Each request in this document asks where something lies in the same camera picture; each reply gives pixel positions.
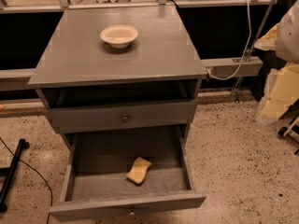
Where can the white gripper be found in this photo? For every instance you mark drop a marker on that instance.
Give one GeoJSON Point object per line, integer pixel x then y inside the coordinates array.
{"type": "Point", "coordinates": [289, 36]}

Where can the yellow sponge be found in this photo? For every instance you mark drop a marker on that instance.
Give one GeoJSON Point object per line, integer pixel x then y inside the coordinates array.
{"type": "Point", "coordinates": [138, 172]}

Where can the brass drawer knob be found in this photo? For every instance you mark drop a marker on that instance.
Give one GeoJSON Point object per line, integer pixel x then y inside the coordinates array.
{"type": "Point", "coordinates": [125, 118]}

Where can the closed grey top drawer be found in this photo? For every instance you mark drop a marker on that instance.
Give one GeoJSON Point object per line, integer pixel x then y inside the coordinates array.
{"type": "Point", "coordinates": [108, 117]}

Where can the open grey middle drawer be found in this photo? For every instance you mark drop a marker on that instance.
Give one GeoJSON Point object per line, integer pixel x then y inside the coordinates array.
{"type": "Point", "coordinates": [95, 183]}

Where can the black wheeled stand base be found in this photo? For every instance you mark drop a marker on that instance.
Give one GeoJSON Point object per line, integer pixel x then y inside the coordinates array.
{"type": "Point", "coordinates": [293, 127]}

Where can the white bowl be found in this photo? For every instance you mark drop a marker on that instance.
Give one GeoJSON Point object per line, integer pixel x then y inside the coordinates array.
{"type": "Point", "coordinates": [119, 36]}

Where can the grey wooden cabinet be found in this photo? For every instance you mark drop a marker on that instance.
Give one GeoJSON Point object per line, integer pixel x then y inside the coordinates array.
{"type": "Point", "coordinates": [78, 36]}

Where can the black stand leg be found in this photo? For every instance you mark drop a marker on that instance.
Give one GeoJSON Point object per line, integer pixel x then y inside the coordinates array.
{"type": "Point", "coordinates": [8, 173]}

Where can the grey metal rail frame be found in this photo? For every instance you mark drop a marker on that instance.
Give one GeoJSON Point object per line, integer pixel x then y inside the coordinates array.
{"type": "Point", "coordinates": [230, 66]}

